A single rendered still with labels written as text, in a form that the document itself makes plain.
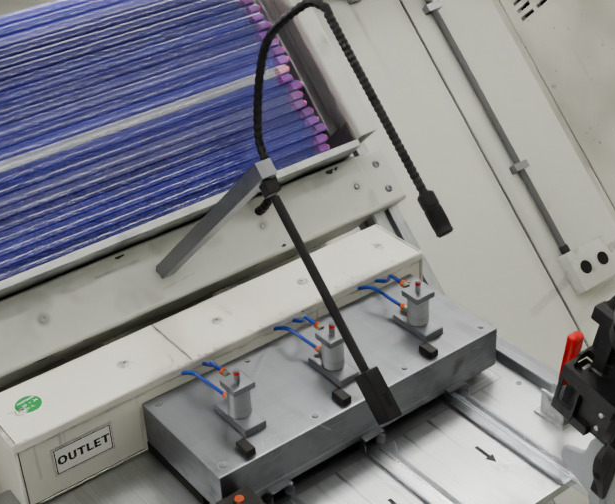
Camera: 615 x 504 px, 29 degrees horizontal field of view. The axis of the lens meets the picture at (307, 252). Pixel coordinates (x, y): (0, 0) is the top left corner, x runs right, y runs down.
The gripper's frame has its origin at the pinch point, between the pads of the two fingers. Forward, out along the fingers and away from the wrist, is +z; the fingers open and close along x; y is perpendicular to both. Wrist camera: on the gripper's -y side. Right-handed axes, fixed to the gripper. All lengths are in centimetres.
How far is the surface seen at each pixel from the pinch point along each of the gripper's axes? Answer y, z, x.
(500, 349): 21.9, 4.4, -8.3
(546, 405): 12.7, 2.3, -5.1
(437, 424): 18.3, 4.8, 3.9
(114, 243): 48, -6, 23
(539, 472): 7.3, 2.5, 1.3
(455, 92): 160, 102, -151
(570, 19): 80, 17, -85
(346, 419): 21.2, 0.5, 13.7
